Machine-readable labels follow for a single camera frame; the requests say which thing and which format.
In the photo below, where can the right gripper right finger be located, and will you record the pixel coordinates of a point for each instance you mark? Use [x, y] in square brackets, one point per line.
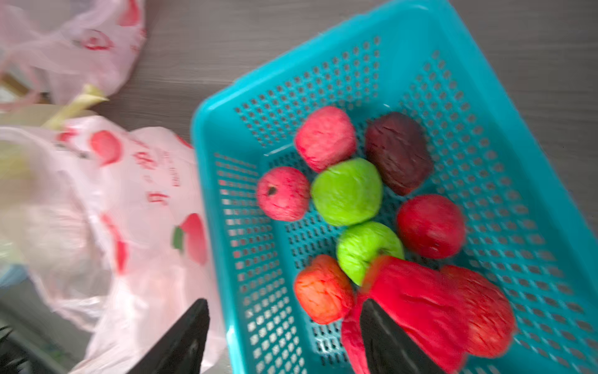
[388, 348]

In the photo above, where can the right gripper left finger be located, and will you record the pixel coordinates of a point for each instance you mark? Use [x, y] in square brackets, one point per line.
[182, 348]

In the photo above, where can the red textured fruit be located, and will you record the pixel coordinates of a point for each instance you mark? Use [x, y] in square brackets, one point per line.
[422, 301]

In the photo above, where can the red cracked apple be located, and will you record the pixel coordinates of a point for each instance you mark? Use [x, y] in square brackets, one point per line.
[324, 291]

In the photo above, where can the small red fruit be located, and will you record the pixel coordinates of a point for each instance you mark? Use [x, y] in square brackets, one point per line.
[491, 320]

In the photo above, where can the small green fruit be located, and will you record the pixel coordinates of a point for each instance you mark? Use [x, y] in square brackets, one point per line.
[361, 244]

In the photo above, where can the round red apple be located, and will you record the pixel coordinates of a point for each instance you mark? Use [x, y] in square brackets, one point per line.
[432, 226]

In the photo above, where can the small pink plastic bag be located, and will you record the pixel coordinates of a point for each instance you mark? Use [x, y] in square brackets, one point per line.
[112, 227]

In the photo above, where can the green apple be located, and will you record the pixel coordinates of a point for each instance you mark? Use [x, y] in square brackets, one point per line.
[348, 193]

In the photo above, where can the small pink-red fruit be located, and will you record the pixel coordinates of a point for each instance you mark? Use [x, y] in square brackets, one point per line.
[283, 194]

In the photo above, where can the dark maroon fruit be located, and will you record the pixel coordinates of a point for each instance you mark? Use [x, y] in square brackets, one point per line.
[396, 145]

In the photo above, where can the large pink-red fruit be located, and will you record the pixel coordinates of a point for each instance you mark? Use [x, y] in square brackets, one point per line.
[326, 138]

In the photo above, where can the yellow plastic bag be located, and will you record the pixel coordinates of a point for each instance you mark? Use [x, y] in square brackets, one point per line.
[51, 112]

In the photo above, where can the large pink plastic bag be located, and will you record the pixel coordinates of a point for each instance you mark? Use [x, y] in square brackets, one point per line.
[58, 47]

